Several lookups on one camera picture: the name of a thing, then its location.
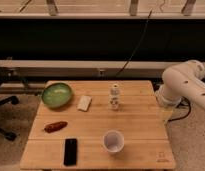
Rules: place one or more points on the small clear plastic bottle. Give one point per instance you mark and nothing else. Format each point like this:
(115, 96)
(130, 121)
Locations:
(114, 97)

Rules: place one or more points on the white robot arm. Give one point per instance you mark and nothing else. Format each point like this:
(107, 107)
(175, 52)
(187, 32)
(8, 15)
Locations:
(182, 80)

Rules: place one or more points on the white rectangular sponge block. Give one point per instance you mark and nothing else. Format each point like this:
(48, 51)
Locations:
(84, 103)

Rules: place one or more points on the wooden table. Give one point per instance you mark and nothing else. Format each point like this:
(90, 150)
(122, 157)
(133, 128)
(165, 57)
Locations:
(139, 119)

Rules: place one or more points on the green ceramic bowl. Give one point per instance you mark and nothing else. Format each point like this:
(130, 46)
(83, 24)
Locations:
(56, 95)

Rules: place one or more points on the white paper cup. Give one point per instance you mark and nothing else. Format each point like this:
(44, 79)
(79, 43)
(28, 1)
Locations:
(113, 141)

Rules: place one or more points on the brown sausage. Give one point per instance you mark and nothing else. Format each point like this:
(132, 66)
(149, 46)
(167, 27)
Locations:
(55, 126)

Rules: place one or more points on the black smartphone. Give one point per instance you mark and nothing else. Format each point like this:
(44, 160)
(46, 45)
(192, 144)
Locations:
(70, 152)

